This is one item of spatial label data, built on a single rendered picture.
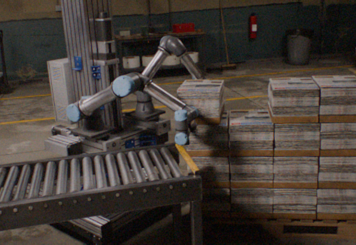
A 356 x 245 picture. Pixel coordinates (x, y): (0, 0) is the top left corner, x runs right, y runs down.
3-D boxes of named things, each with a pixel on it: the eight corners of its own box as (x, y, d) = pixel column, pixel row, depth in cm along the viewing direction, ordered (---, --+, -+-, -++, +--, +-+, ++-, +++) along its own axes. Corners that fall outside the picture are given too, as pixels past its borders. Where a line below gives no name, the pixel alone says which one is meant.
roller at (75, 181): (80, 164, 246) (79, 156, 244) (81, 200, 202) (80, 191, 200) (71, 165, 245) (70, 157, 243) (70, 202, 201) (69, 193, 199)
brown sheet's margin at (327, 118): (310, 106, 308) (310, 101, 306) (352, 106, 303) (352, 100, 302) (319, 122, 272) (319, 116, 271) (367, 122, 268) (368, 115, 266)
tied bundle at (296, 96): (267, 108, 312) (267, 77, 305) (308, 108, 308) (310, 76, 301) (271, 123, 276) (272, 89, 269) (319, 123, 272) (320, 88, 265)
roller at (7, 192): (21, 172, 239) (19, 164, 238) (8, 211, 195) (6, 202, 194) (11, 174, 238) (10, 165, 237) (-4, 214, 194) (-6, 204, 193)
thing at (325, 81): (310, 76, 301) (310, 75, 300) (354, 75, 296) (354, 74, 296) (320, 88, 265) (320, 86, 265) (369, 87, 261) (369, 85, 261)
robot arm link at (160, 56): (130, 92, 322) (171, 33, 323) (125, 88, 335) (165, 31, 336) (142, 100, 327) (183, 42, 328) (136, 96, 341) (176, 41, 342)
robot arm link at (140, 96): (139, 101, 314) (137, 83, 310) (133, 98, 326) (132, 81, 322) (154, 99, 318) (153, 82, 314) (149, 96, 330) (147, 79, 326)
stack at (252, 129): (193, 209, 343) (189, 109, 319) (345, 211, 328) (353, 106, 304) (189, 235, 306) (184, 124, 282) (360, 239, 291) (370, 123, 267)
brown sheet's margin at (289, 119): (267, 108, 311) (267, 101, 310) (308, 106, 308) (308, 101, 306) (272, 123, 275) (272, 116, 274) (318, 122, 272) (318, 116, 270)
